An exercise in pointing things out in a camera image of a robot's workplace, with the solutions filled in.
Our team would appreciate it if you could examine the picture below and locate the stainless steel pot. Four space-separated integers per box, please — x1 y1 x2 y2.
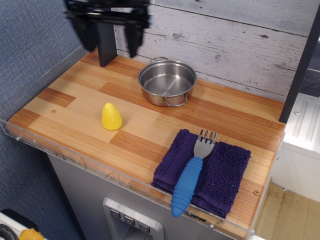
137 57 198 107

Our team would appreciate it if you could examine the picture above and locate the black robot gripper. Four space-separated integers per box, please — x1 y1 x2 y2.
65 0 150 58

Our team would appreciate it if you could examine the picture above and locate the white ridged appliance right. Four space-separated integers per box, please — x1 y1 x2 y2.
271 93 320 202

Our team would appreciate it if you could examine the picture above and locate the blue-handled metal fork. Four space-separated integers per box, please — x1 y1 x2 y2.
170 130 218 218

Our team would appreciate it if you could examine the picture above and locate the purple folded towel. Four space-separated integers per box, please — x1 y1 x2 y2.
151 129 251 218

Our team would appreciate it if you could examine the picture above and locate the grey toy fridge cabinet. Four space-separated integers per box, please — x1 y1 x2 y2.
49 155 228 240

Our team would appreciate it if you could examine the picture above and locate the clear acrylic edge guard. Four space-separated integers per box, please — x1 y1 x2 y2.
7 31 290 239

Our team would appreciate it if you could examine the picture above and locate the dark right upright post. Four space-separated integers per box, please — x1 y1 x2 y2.
278 6 320 124

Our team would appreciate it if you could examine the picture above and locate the yellow corn-shaped shaker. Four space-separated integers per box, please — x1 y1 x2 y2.
101 102 123 131

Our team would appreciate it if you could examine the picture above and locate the silver dispenser button panel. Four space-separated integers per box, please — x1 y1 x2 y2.
102 197 165 240

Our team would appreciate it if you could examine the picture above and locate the dark upright post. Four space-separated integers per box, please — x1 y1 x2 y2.
278 6 320 124
97 23 118 68

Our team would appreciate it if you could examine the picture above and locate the yellow object bottom left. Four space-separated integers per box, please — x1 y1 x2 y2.
18 228 45 240

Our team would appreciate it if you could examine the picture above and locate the black corrugated hose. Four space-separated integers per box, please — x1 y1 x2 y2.
0 223 19 240

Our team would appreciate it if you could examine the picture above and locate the dark left upright post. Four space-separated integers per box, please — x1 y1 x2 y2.
97 23 118 68

